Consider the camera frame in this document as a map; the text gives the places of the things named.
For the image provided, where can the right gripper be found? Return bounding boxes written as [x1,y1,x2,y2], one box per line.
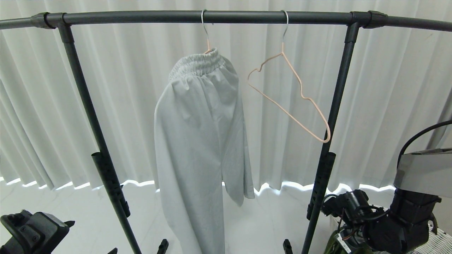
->
[334,224,375,254]

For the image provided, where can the olive green garment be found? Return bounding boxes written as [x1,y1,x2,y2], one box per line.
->
[323,231,373,254]

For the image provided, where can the pale grey shorts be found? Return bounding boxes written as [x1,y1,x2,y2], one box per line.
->
[154,48,255,254]

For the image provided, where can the pink clothes hanger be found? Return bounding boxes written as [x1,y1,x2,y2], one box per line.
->
[201,10,214,55]
[247,11,331,143]

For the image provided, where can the white laundry basket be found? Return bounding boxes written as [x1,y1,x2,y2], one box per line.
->
[374,208,452,254]

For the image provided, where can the black clothes rack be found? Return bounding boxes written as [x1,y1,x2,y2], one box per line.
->
[0,10,452,254]

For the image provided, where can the white curtain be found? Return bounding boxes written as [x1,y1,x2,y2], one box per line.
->
[0,0,452,193]

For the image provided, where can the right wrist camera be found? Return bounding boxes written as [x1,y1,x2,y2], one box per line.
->
[321,190,371,226]

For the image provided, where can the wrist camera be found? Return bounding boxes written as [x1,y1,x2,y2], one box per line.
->
[321,190,371,226]
[0,210,75,254]

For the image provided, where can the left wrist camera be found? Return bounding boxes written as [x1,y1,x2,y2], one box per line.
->
[0,210,75,254]

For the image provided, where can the black cable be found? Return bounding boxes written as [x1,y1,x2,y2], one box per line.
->
[397,120,452,166]

